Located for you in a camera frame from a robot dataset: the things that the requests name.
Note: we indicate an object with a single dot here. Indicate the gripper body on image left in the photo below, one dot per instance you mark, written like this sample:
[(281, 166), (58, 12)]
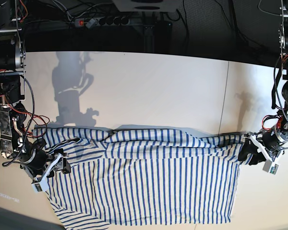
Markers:
[(36, 161)]

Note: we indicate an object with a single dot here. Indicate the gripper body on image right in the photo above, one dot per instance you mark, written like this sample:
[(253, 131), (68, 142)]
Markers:
[(268, 145)]

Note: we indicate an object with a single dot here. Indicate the blue white striped T-shirt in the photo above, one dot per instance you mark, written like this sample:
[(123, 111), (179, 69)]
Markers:
[(142, 177)]

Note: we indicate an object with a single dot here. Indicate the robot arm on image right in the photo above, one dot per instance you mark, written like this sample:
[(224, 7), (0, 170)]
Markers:
[(279, 92)]

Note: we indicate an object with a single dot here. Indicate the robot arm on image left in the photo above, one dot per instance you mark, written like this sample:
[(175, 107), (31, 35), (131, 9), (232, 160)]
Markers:
[(17, 143)]

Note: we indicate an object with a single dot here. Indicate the aluminium profile stand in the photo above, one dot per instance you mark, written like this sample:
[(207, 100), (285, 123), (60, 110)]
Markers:
[(157, 36)]

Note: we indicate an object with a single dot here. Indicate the grey box under table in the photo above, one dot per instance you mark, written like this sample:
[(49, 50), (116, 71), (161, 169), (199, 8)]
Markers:
[(147, 5)]

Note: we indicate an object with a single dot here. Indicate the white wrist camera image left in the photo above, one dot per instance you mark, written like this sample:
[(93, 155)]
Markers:
[(41, 184)]

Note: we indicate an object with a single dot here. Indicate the black power strip red switch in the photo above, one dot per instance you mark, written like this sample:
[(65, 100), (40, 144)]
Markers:
[(102, 21)]

